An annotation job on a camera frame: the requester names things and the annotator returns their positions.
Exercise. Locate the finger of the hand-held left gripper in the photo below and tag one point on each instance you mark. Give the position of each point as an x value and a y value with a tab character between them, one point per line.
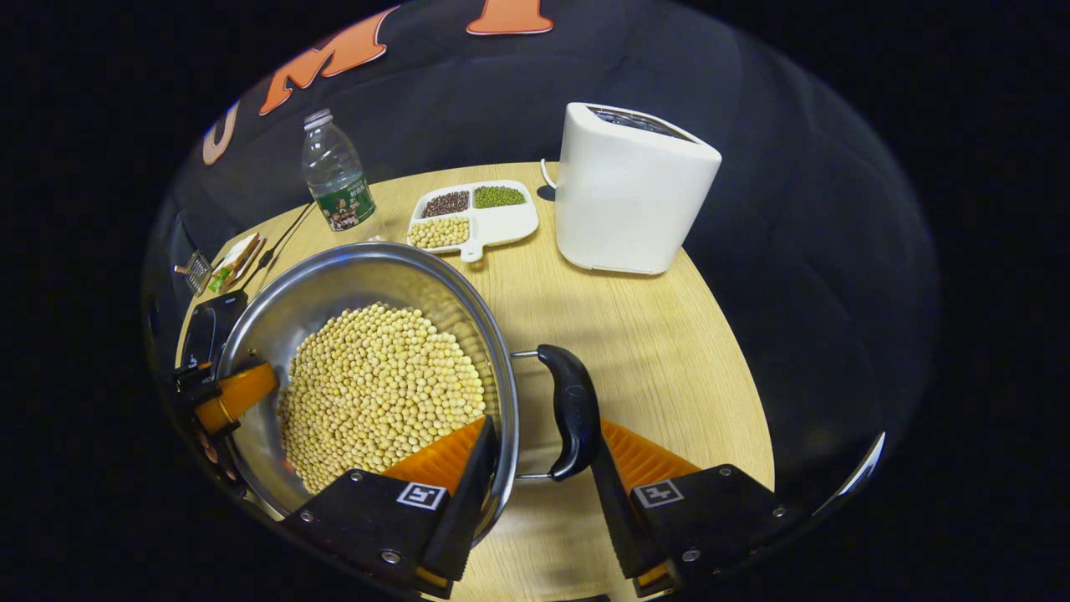
238	393

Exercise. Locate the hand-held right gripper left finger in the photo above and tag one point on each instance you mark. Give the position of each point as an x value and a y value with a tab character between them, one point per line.
468	510

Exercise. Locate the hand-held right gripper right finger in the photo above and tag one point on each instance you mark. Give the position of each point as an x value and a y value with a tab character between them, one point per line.
614	518

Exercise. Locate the black induction cooktop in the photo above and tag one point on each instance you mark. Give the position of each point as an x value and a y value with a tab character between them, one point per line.
211	330

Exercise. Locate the pile of soybeans in pot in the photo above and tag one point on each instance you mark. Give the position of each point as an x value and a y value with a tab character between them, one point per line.
376	385

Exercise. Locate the sandwich with lettuce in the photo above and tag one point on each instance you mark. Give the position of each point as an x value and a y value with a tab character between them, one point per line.
236	261

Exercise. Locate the clear plastic water bottle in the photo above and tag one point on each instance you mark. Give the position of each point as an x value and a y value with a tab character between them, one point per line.
338	184

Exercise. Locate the white divided bean dish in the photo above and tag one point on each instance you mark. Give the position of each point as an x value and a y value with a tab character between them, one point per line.
501	224

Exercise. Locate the white toaster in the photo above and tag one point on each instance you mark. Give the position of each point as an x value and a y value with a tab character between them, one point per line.
627	201

